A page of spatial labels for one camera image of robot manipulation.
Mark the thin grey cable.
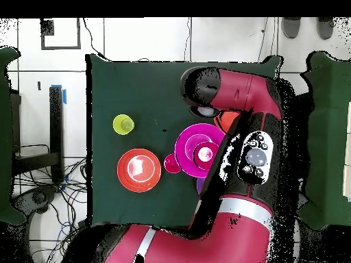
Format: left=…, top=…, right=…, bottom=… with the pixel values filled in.
left=256, top=17, right=269, bottom=63
left=184, top=17, right=192, bottom=62

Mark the black cable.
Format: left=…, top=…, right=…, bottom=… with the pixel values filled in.
left=82, top=17, right=106, bottom=60

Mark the large magenta bowl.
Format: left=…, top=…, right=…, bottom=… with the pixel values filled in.
left=174, top=123, right=226, bottom=179

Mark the small crimson bowl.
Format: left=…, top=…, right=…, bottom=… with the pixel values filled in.
left=193, top=141, right=220, bottom=171

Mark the red cup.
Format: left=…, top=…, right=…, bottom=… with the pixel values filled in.
left=163, top=153, right=182, bottom=175

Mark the black post with blue tape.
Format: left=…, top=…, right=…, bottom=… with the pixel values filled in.
left=49, top=85, right=67, bottom=184

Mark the black pedestal foot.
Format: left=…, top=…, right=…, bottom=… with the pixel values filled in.
left=12, top=186, right=59, bottom=217

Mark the green cloth covered table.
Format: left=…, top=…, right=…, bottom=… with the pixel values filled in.
left=0, top=46, right=27, bottom=226
left=297, top=51, right=351, bottom=231

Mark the person's foot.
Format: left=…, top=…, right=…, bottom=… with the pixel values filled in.
left=316, top=17, right=335, bottom=40
left=281, top=17, right=302, bottom=39

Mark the tangle of cables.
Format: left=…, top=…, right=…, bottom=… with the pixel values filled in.
left=12, top=157, right=91, bottom=263

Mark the dark green table cloth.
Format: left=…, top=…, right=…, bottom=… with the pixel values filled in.
left=85, top=53, right=283, bottom=229

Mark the black metal frame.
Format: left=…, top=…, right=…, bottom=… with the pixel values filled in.
left=10, top=91, right=61, bottom=176

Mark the black box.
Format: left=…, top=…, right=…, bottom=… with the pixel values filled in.
left=294, top=92, right=312, bottom=161

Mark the yellow cup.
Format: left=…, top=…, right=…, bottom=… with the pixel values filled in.
left=112, top=114, right=136, bottom=136

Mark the orange bowl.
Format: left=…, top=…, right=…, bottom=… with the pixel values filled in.
left=117, top=148, right=162, bottom=193
left=213, top=110, right=241, bottom=134

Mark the black square floor frame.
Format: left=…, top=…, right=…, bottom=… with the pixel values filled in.
left=40, top=17, right=82, bottom=51

